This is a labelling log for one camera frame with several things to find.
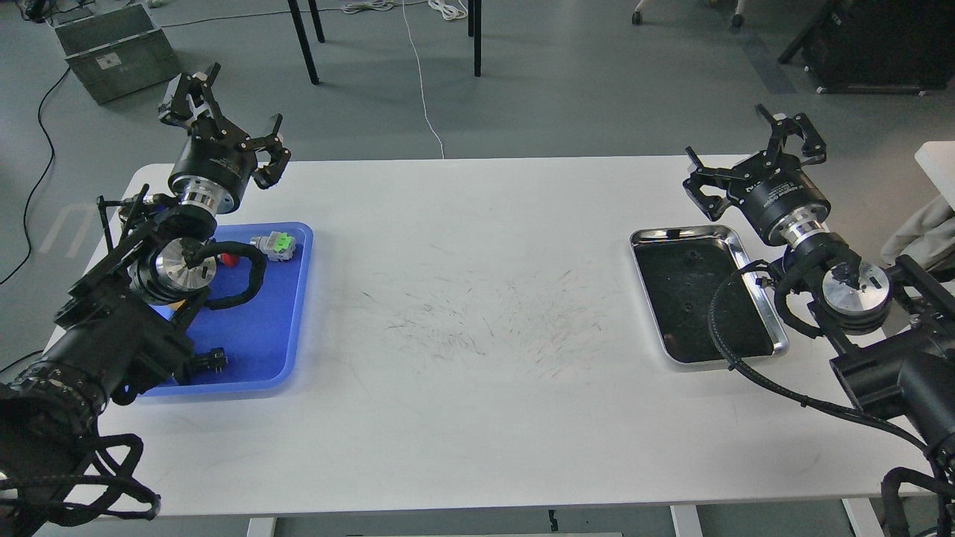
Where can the grey switch with green button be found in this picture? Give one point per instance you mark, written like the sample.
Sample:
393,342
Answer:
278,246

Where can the black equipment case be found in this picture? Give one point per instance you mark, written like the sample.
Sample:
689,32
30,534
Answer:
857,47

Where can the steel tray with black mat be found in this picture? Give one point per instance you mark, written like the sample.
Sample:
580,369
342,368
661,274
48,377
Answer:
681,270

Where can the grey cloth on chair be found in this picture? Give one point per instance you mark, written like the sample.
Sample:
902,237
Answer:
927,237

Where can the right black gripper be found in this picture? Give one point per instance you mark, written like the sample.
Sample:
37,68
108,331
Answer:
785,200

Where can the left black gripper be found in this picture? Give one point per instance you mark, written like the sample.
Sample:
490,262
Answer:
189,103

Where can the black table leg pair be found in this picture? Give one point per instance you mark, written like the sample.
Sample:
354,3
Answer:
474,25

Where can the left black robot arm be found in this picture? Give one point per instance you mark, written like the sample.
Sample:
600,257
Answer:
125,324

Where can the blue plastic tray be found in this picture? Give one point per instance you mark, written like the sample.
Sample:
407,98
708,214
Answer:
260,338

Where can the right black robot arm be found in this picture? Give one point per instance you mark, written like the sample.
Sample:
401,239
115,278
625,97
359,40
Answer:
891,328

